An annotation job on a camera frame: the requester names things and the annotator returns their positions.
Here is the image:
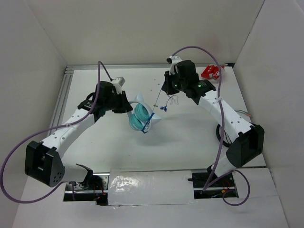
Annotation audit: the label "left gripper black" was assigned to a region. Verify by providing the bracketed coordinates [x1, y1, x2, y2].
[104, 90, 133, 114]

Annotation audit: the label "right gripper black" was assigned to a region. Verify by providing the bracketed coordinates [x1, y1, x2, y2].
[161, 69, 187, 95]

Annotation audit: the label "blue headphone cable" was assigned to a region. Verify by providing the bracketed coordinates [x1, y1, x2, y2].
[140, 80, 180, 135]

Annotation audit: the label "teal white cat-ear headphones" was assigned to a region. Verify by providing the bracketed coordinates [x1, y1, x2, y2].
[127, 93, 162, 133]

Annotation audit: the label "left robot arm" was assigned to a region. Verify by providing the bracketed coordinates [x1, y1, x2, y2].
[25, 77, 133, 190]

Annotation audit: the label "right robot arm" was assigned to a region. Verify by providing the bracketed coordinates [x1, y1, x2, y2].
[161, 56, 265, 186]

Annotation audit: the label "red crumpled wrapper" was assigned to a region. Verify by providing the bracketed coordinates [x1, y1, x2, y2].
[200, 65, 225, 81]

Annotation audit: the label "white taped front panel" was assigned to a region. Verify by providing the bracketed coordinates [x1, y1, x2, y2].
[108, 171, 195, 206]

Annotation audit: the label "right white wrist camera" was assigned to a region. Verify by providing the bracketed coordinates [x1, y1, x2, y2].
[166, 56, 182, 75]

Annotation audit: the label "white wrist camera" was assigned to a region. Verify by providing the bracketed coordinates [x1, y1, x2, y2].
[166, 56, 182, 75]
[112, 77, 125, 94]

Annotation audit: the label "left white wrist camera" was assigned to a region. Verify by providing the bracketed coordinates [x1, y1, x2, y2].
[112, 77, 125, 94]

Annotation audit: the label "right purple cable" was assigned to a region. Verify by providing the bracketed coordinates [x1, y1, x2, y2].
[172, 46, 250, 207]

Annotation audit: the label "purple cable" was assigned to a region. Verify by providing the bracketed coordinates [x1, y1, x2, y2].
[172, 46, 250, 207]
[0, 61, 114, 205]

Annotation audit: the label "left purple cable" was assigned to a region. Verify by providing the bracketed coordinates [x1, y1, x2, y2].
[0, 61, 114, 205]

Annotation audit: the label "aluminium frame rail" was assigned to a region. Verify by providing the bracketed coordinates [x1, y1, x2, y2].
[51, 64, 244, 126]

